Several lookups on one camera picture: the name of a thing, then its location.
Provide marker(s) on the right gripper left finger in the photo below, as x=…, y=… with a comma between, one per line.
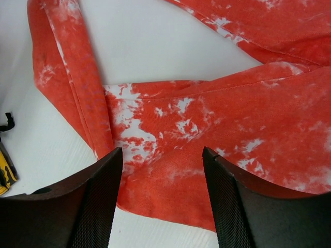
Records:
x=77, y=211

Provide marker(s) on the orange white tie-dye trousers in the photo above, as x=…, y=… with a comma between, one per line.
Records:
x=272, y=120

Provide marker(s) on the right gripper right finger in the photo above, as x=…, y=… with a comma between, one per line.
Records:
x=249, y=211

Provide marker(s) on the camouflage trousers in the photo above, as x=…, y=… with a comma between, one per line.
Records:
x=9, y=175

